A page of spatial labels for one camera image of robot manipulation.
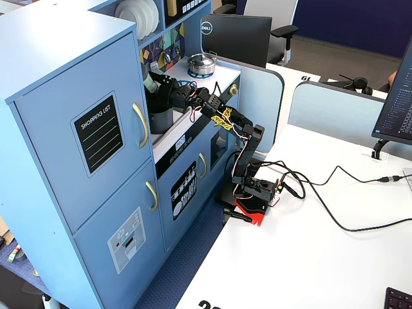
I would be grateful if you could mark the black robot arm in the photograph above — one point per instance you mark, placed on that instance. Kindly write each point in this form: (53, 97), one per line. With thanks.
(254, 133)

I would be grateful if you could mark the white black office chair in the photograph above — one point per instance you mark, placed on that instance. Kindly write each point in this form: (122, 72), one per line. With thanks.
(273, 9)

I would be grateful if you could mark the red green white packet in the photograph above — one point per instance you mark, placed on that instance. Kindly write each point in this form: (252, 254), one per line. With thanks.
(13, 254)

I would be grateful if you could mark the wooden toy cutting board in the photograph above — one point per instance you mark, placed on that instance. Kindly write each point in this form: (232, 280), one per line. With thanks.
(172, 7)

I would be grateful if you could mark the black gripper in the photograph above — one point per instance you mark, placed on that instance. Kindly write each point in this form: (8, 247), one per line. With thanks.
(165, 86)

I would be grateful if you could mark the white toy plate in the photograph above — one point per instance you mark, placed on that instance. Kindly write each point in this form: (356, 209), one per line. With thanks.
(155, 14)
(128, 14)
(147, 17)

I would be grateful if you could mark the silver toy pot with lid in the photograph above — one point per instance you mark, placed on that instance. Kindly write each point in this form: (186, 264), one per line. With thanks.
(201, 64)

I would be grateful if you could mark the blue toy kitchen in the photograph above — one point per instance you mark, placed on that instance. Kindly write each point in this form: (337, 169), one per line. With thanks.
(42, 128)

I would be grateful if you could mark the black monitor stand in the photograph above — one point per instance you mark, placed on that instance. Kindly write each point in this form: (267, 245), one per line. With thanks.
(376, 151)

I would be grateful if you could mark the black headphones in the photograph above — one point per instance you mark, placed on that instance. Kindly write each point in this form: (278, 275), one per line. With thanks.
(360, 82)

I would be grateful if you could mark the gold stove knob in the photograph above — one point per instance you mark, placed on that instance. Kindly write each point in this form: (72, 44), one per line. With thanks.
(233, 89)

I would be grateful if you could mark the gray toy spatula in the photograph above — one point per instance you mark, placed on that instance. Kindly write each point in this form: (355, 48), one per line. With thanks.
(154, 67)

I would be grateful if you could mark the black table clamp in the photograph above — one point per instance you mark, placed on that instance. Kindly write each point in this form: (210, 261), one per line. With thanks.
(238, 215)

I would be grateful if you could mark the monitor showing code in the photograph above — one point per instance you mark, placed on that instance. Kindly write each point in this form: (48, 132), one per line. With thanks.
(399, 106)

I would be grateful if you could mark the black glossy flat panel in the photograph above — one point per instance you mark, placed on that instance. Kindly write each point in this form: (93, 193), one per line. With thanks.
(225, 196)

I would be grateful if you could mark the gray toy pot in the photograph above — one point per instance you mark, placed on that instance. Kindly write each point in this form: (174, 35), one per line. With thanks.
(161, 124)

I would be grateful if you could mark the light blue desk partition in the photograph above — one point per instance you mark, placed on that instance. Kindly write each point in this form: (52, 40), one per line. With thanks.
(328, 109)
(257, 96)

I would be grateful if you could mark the red black robot base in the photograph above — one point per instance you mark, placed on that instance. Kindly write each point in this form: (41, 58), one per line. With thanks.
(254, 212)

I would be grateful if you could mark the person forearm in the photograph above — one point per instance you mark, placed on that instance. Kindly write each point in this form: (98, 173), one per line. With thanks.
(393, 77)

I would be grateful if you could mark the black keyboard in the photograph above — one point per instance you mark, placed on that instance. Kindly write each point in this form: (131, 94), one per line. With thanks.
(399, 301)

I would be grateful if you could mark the silver toy ladle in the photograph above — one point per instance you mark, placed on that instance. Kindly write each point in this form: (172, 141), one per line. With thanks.
(167, 58)

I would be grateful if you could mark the black Dell monitor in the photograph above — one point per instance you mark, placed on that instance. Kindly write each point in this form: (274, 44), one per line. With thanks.
(238, 38)

